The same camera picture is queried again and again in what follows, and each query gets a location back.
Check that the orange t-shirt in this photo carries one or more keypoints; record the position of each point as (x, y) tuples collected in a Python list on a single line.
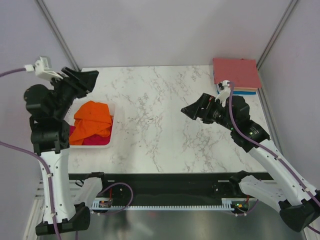
[(94, 111)]

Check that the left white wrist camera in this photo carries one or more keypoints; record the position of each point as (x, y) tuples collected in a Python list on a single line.
[(43, 69)]

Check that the folded peach t-shirt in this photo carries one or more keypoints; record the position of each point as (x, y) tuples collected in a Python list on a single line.
[(238, 89)]

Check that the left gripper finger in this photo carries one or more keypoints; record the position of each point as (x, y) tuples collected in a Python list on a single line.
[(73, 78), (86, 81)]

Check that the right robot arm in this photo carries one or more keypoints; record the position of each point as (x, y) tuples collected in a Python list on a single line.
[(295, 199)]

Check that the white plastic basket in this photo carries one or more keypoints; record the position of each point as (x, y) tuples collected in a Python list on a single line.
[(75, 107)]

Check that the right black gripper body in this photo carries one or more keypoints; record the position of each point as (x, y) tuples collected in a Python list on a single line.
[(215, 112)]

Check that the aluminium frame post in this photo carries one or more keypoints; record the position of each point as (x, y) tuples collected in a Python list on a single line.
[(277, 32), (57, 33)]

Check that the left aluminium frame post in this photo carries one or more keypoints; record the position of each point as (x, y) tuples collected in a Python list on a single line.
[(57, 33)]

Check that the white slotted cable duct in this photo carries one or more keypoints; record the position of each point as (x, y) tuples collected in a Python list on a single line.
[(100, 205)]

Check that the magenta t-shirt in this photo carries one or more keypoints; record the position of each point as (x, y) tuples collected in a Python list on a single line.
[(90, 133)]

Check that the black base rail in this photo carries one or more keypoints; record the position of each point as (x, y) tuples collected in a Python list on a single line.
[(168, 189)]

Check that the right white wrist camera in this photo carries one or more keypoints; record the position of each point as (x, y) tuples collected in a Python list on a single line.
[(224, 90)]

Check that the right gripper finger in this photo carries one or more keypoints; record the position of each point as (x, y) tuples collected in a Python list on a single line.
[(192, 111), (201, 102)]

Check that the folded pink t-shirt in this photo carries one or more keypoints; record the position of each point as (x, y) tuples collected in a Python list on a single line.
[(243, 72)]

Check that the right aluminium frame post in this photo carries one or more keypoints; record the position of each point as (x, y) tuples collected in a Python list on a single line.
[(277, 32)]

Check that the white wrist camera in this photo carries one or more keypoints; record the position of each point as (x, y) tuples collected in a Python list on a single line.
[(224, 90), (43, 69)]

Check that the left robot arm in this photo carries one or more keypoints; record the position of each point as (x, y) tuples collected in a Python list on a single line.
[(50, 138)]

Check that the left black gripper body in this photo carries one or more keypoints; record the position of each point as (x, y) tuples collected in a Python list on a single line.
[(66, 91)]

